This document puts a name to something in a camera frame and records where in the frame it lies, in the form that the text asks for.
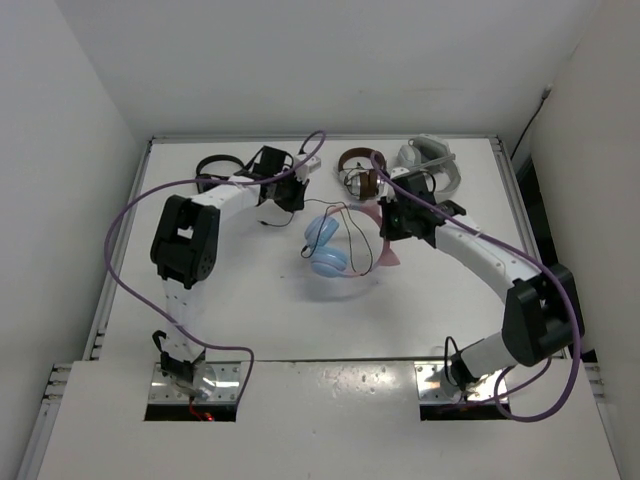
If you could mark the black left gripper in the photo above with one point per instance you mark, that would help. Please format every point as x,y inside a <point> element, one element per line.
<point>297,196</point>

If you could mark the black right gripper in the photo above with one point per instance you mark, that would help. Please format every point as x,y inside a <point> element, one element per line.
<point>388,232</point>

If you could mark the pink blue cat-ear headphones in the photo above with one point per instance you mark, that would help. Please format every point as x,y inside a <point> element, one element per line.
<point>331,262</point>

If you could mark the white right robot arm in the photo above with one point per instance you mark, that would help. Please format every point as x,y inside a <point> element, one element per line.
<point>541,310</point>

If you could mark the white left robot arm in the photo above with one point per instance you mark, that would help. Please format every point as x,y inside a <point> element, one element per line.
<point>185,245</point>

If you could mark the brown silver headphones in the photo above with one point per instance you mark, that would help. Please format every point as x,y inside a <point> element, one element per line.
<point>362,183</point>

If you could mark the black on-ear headphones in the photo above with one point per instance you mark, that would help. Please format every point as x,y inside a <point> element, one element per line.
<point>218,166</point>

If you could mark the white grey gaming headset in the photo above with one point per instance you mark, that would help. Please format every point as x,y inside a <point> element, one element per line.
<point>432,155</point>

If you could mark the white front cover panel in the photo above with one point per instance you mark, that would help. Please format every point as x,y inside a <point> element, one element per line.
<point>314,421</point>

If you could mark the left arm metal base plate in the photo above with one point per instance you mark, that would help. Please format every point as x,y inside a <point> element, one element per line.
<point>215,383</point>

